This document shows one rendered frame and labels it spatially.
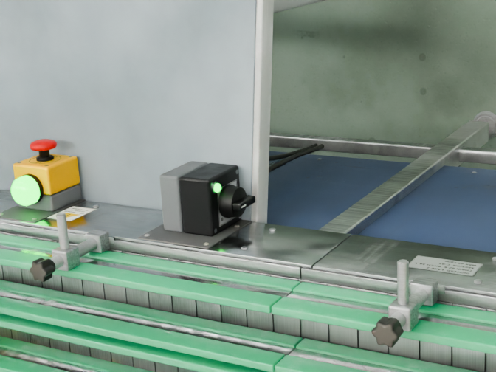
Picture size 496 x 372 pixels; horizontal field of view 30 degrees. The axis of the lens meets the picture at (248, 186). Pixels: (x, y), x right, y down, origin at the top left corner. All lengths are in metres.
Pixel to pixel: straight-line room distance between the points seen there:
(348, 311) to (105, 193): 0.52
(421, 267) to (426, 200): 0.33
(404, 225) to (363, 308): 0.28
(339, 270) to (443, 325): 0.16
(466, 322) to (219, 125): 0.46
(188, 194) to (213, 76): 0.17
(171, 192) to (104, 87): 0.22
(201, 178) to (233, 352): 0.24
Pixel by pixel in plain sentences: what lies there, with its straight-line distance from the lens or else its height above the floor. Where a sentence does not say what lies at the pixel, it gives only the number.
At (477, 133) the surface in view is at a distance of 1.78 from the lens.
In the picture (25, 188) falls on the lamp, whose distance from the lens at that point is 1.39.
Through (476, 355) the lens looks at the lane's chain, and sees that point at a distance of 1.08.
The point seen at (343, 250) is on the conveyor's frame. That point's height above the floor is 0.82.
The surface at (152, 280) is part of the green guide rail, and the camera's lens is 1.15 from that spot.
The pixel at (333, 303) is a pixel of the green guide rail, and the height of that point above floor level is 0.92.
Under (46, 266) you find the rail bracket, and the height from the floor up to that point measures 1.00.
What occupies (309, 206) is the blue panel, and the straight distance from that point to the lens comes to 1.40.
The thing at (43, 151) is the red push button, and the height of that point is 0.80.
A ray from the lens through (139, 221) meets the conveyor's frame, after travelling 1.32.
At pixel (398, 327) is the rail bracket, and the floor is 1.00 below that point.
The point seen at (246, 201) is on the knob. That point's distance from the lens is 1.23.
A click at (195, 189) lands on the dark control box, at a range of 1.22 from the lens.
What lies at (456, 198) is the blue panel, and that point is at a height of 0.50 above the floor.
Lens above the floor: 1.80
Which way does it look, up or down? 56 degrees down
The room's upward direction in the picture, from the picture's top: 119 degrees counter-clockwise
